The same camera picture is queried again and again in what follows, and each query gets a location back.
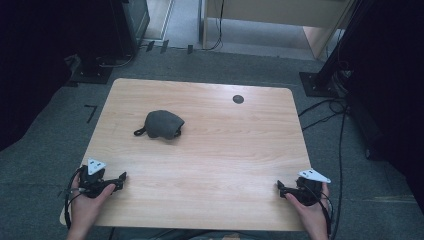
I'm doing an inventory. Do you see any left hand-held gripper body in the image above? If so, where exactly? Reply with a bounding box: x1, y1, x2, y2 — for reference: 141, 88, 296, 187
78, 157, 118, 200

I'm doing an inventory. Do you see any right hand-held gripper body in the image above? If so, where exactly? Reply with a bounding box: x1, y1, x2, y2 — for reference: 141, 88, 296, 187
293, 168, 332, 207

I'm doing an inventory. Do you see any dark grey cloth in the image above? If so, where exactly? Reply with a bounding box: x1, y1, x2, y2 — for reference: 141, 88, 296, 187
133, 109, 186, 141

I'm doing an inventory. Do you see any person's right hand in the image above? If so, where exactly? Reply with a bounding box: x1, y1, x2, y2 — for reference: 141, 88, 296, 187
284, 182, 331, 234

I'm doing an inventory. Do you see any person's left hand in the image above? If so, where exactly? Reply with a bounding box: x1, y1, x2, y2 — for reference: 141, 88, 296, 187
69, 173, 117, 232

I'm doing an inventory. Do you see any black angled floor tape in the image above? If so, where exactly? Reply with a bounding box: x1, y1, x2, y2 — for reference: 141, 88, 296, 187
83, 104, 99, 125

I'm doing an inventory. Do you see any black square stand base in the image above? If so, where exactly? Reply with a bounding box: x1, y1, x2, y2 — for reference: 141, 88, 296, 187
298, 71, 345, 99

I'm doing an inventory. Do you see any black flat stand base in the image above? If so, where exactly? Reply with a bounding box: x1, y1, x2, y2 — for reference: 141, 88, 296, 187
64, 53, 115, 86

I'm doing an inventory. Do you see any dark curtain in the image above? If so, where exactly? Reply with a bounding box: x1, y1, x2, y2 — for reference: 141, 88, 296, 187
0, 0, 83, 153
344, 0, 424, 216

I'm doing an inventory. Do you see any beige wooden desk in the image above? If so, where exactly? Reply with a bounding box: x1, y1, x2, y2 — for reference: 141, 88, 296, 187
199, 0, 355, 61

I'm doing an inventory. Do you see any right hand-held gripper cable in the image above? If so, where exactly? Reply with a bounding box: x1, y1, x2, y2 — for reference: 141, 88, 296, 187
308, 183, 335, 240

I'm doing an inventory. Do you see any hand-held gripper cable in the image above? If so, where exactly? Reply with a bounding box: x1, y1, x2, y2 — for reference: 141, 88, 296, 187
63, 165, 88, 232
308, 183, 335, 240

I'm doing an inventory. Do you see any left hand-held gripper cable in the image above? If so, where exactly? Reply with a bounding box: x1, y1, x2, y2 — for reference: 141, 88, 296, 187
63, 165, 88, 232

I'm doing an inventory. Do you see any long black floor cable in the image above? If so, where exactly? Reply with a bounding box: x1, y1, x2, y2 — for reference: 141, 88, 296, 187
329, 106, 350, 240

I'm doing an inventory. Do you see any looped black floor cable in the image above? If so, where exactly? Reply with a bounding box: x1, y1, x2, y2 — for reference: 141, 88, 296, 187
297, 97, 350, 132

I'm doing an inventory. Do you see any black metal stand post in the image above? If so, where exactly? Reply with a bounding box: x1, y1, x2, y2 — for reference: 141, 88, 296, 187
315, 0, 371, 88

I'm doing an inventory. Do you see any black hanging cable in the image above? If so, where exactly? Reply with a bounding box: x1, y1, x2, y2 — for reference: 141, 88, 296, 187
203, 0, 226, 52

